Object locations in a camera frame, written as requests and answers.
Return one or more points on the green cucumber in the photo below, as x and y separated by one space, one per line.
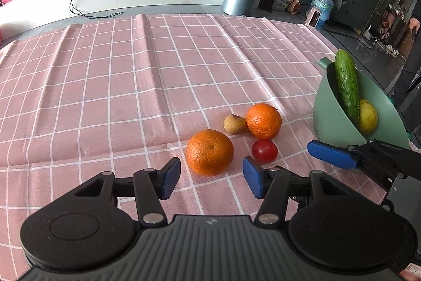
347 83

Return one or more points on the yellow lemon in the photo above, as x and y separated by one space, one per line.
368 118

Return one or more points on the orange bag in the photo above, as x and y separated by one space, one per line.
293 4

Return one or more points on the red tomato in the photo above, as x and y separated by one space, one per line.
264 151

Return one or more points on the orange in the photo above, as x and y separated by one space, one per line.
263 116
210 152

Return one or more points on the pink checked tablecloth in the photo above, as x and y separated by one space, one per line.
115 86

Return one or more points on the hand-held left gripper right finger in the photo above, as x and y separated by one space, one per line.
253 177

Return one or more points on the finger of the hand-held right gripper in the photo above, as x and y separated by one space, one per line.
332 155

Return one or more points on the green plastic colander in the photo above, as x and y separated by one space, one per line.
332 126

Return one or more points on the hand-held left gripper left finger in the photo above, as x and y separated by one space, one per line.
169 180

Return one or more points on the small pink heater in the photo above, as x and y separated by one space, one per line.
313 17

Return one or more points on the blue water bottle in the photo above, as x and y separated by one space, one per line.
324 9

